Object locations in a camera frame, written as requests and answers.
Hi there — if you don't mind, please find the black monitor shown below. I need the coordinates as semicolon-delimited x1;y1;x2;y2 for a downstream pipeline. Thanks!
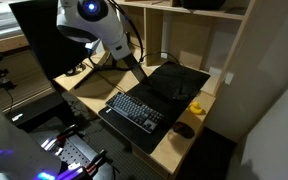
9;0;98;81

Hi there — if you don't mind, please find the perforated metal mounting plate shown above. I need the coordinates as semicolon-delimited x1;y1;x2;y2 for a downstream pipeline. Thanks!
28;124;118;180

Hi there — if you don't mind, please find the wooden bed rail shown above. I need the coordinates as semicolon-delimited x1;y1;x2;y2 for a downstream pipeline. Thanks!
0;33;30;57

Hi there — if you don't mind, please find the grey and black keyboard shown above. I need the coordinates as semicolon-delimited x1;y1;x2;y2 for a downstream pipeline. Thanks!
104;91;165;135

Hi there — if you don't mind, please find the black bag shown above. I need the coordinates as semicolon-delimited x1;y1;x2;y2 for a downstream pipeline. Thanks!
178;0;227;11

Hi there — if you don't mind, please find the black desk mat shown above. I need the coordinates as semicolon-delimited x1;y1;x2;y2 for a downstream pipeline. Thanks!
97;60;212;155

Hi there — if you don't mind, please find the black desk cable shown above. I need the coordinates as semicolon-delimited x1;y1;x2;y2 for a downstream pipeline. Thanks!
83;61;128;94

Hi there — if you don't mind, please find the black and red mouse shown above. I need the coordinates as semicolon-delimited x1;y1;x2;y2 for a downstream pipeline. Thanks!
172;121;196;140

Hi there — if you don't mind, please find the small black round object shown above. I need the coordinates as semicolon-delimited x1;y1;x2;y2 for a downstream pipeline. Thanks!
65;63;87;77

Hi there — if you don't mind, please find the white wall sticker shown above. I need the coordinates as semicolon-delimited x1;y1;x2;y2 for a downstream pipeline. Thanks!
224;71;235;86

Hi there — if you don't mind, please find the wooden shelf unit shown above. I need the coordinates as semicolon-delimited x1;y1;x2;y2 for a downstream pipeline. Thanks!
93;0;257;98

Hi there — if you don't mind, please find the black monitor stand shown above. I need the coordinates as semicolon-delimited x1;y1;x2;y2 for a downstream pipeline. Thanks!
73;49;125;90

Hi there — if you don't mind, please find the black computer case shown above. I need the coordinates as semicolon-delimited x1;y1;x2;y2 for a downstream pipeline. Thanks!
5;91;67;133

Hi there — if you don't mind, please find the yellow rubber duck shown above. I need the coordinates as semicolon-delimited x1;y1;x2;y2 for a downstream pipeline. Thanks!
188;100;206;116

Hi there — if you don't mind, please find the red handled clamp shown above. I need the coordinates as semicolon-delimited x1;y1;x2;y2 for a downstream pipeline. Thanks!
55;123;81;143
83;149;109;175

